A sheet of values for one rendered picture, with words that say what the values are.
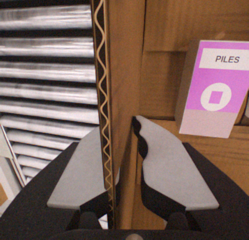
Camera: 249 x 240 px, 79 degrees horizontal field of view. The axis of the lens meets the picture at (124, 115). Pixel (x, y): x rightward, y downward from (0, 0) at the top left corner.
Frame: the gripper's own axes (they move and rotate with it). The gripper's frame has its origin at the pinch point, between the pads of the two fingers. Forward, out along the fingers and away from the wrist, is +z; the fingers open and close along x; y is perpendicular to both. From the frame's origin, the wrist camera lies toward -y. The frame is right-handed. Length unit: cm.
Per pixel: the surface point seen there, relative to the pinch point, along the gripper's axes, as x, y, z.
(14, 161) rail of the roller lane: -49, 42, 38
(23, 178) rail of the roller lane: -48, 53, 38
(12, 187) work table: -59, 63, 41
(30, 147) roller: -39, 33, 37
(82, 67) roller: -11.7, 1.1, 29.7
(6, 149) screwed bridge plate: -49, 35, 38
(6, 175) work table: -59, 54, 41
